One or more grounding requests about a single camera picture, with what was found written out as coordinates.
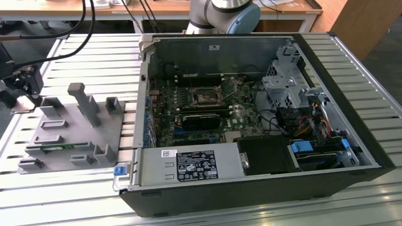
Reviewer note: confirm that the white desk device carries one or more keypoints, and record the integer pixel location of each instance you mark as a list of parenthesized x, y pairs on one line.
[(113, 3)]

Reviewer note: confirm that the blue plastic clip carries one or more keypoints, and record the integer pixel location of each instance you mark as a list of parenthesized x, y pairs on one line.
[(345, 144)]

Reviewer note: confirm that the grey power supply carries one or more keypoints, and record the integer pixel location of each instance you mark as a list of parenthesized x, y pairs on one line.
[(157, 164)]

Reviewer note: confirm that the green motherboard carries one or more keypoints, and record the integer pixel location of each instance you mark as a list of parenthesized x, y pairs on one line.
[(248, 120)]

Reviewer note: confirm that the green RAM stick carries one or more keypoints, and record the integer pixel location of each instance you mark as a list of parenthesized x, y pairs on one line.
[(58, 147)]

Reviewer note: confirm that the black open PC case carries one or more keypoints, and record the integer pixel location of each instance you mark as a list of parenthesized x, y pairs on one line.
[(220, 200)]

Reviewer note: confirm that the silver CPU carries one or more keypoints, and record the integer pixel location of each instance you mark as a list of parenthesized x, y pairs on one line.
[(25, 103)]

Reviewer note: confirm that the black plastic shroud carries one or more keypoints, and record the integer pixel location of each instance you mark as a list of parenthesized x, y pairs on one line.
[(268, 155)]

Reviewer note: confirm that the blue disk carrier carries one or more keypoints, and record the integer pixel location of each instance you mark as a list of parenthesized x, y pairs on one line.
[(302, 147)]

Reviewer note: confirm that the wooden desk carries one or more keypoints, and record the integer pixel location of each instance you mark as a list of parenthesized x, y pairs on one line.
[(107, 11)]

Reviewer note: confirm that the silver chipset heatsink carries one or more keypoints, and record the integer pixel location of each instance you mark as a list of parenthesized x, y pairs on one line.
[(233, 137)]

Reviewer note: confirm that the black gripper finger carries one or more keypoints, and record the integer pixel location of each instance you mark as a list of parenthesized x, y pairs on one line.
[(7, 99), (34, 82)]

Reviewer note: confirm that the grey parts rack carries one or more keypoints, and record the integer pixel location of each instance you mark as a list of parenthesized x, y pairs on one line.
[(73, 131)]

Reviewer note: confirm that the blue case latch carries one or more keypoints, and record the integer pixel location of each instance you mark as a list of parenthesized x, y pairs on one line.
[(121, 171)]

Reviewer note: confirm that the metal drive cage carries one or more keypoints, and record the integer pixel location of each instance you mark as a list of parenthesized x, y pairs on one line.
[(282, 91)]

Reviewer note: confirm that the CPU socket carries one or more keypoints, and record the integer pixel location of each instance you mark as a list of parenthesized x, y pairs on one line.
[(207, 100)]

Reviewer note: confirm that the black graphics card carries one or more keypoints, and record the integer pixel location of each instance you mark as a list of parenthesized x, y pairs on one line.
[(201, 122)]

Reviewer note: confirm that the black RAM stick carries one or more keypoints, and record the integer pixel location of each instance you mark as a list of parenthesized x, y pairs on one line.
[(203, 108)]

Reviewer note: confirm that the wooden cabinet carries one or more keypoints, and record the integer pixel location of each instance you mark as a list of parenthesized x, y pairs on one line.
[(368, 23)]

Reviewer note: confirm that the thin metal locking lever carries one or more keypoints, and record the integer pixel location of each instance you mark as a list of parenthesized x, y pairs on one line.
[(230, 94)]

